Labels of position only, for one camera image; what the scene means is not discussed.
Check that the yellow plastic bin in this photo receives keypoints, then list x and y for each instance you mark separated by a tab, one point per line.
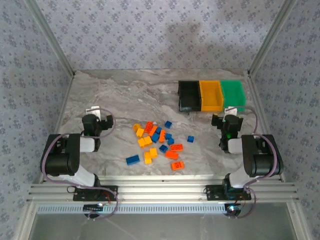
211	97

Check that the small yellow lego brick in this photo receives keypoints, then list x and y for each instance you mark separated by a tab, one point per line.
141	142
136	127
148	140
140	132
153	152

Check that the green plastic bin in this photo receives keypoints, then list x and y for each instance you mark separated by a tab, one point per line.
233	95

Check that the black plastic bin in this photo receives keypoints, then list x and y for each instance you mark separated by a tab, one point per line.
190	96

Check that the long blue lego brick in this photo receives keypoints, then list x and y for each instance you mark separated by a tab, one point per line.
155	137
132	159

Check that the long orange lego brick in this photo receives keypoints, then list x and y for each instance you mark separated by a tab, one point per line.
176	148
162	135
153	131
177	165
171	155

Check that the long yellow lego brick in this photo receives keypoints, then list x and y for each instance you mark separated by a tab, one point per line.
147	158

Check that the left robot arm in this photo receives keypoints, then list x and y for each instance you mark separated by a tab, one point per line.
60	160

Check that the red-orange lego brick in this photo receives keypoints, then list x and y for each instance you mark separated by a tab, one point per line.
148	126

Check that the small circuit board with LED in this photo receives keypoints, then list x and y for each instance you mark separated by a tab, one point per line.
92	207
232	208

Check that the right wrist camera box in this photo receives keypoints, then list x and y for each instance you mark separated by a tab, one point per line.
231	110

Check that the aluminium side rail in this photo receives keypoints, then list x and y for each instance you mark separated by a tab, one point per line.
63	110
256	95

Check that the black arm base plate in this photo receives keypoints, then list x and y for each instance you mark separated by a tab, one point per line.
212	192
112	189

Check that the aluminium table edge rail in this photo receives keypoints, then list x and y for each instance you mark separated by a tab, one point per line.
162	178

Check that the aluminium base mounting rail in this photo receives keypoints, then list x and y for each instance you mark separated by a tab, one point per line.
162	190

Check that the aluminium corner post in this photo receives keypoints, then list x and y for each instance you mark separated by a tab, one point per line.
269	37
53	37

